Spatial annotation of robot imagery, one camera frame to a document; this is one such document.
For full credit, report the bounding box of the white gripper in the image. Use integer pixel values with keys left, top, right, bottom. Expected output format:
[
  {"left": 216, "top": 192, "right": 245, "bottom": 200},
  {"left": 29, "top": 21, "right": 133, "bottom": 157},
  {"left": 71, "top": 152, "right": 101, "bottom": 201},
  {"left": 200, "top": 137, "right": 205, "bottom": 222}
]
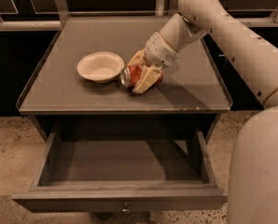
[{"left": 128, "top": 32, "right": 178, "bottom": 94}]

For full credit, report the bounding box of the red coke can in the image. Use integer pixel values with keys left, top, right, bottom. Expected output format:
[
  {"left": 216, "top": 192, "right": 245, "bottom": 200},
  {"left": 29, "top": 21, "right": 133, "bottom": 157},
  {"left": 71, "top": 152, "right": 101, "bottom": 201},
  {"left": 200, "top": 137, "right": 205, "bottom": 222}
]
[{"left": 119, "top": 64, "right": 163, "bottom": 89}]

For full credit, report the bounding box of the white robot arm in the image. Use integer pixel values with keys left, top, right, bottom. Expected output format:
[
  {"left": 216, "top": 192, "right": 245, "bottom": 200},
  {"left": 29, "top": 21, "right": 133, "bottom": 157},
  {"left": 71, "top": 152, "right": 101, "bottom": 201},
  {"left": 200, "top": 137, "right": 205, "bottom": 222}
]
[{"left": 129, "top": 0, "right": 278, "bottom": 224}]

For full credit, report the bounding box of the grey open top drawer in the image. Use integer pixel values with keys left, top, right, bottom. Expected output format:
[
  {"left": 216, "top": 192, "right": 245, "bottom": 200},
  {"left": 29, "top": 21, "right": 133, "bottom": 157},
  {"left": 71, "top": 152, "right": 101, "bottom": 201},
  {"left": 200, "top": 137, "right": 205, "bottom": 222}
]
[{"left": 12, "top": 131, "right": 228, "bottom": 213}]

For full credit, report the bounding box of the silver drawer knob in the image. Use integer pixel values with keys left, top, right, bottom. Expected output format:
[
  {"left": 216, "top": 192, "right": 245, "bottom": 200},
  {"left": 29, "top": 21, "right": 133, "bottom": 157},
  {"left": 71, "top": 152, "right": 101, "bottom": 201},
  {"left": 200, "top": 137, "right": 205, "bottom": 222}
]
[{"left": 121, "top": 202, "right": 131, "bottom": 215}]

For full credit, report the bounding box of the white paper bowl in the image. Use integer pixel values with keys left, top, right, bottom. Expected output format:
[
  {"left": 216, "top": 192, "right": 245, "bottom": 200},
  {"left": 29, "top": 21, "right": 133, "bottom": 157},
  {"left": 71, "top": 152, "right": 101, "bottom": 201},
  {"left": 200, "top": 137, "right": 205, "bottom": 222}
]
[{"left": 76, "top": 51, "right": 124, "bottom": 83}]

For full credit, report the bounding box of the grey cabinet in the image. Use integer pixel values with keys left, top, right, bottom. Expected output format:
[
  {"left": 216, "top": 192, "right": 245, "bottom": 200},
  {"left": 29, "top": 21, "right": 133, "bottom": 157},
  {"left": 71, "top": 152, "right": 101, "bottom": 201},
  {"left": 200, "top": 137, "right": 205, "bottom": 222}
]
[{"left": 19, "top": 17, "right": 231, "bottom": 138}]

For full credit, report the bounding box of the metal railing frame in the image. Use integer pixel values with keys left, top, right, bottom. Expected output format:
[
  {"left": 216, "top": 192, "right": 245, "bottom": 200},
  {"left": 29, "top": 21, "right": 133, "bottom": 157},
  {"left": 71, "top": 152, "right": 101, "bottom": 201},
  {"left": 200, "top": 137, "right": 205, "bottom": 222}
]
[{"left": 0, "top": 0, "right": 278, "bottom": 30}]

